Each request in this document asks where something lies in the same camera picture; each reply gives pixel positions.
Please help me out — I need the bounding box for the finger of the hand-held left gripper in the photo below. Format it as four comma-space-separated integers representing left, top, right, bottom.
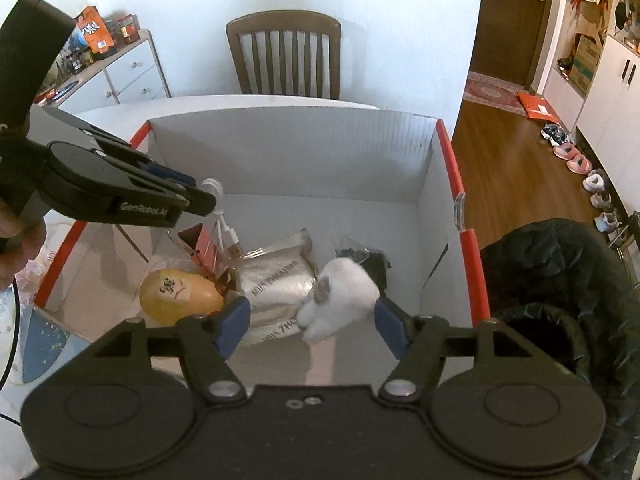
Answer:
87, 127, 197, 192

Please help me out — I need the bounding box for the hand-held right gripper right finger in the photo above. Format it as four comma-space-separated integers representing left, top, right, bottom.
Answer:
372, 296, 573, 404

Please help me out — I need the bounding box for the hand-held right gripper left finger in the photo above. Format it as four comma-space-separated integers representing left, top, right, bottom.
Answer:
92, 296, 251, 404

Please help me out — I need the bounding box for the white plush toy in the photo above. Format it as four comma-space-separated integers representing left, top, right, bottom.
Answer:
299, 256, 381, 345

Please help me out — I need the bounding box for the silver printed packet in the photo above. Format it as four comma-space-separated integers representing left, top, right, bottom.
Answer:
227, 228, 321, 346

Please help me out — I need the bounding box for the black packet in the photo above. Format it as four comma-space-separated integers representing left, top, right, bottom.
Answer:
334, 246, 391, 296

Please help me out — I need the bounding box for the yellow egg-shaped toy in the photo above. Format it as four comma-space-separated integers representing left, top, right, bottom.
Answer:
139, 268, 226, 326

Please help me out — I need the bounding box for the white cable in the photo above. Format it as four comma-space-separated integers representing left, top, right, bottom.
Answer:
200, 177, 246, 266

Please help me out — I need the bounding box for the red cardboard box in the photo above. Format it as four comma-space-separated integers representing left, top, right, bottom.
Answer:
32, 105, 494, 389

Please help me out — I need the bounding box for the marble print desktop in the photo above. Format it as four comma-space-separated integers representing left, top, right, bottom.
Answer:
0, 94, 382, 461

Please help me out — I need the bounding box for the person's left hand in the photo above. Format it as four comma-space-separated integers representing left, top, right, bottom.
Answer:
0, 197, 49, 294

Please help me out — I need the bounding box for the white sideboard cabinet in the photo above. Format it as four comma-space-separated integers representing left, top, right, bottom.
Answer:
35, 30, 174, 111

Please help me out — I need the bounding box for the orange snack bag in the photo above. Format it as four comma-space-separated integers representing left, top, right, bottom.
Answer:
75, 6, 115, 55

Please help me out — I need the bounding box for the red lid jar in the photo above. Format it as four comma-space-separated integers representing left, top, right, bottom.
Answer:
117, 14, 141, 45

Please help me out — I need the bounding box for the round dark blue placemat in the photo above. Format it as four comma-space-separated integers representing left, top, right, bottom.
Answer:
30, 305, 98, 386

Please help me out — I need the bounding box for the black padded jacket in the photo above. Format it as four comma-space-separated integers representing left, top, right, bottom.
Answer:
479, 217, 640, 480

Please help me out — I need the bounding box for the brown wooden chair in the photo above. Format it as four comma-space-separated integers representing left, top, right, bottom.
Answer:
225, 10, 344, 101

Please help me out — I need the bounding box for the row of shoes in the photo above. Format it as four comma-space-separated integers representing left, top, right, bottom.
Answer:
541, 122, 627, 234

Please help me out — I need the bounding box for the red patterned rug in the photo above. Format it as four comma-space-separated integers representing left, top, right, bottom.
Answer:
462, 72, 529, 117

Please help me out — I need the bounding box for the orange flat bag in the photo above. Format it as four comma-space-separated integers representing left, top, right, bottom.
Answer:
517, 91, 559, 122

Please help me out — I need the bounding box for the dark brown door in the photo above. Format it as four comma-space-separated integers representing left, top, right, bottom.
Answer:
469, 0, 557, 92

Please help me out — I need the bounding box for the brown cardboard carton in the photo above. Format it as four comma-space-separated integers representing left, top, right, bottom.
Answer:
570, 34, 604, 94

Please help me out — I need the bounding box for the black hanging bag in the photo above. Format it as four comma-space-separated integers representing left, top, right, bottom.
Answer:
612, 0, 634, 31

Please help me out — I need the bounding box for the black cable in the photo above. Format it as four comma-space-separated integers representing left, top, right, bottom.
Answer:
0, 275, 24, 427

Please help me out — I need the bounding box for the white wall cabinet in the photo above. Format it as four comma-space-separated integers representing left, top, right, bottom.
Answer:
542, 0, 640, 213

